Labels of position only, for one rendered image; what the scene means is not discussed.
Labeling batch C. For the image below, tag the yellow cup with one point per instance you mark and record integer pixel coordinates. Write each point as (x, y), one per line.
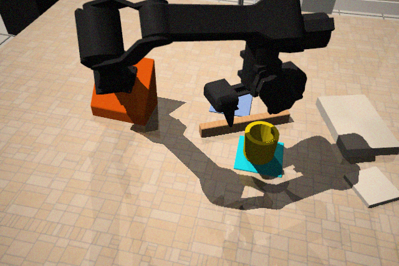
(260, 140)

